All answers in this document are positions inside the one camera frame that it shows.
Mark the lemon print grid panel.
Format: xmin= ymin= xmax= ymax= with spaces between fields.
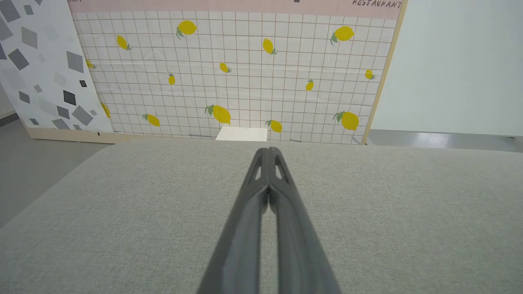
xmin=25 ymin=0 xmax=408 ymax=145

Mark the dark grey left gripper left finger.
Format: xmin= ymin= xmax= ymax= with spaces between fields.
xmin=196 ymin=147 xmax=269 ymax=294

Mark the grey terrazzo print panel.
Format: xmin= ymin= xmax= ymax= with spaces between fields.
xmin=0 ymin=0 xmax=115 ymax=134

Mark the white rectangular box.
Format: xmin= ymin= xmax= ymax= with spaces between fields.
xmin=215 ymin=126 xmax=268 ymax=143

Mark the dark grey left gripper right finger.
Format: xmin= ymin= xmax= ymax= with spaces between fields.
xmin=266 ymin=147 xmax=342 ymax=294

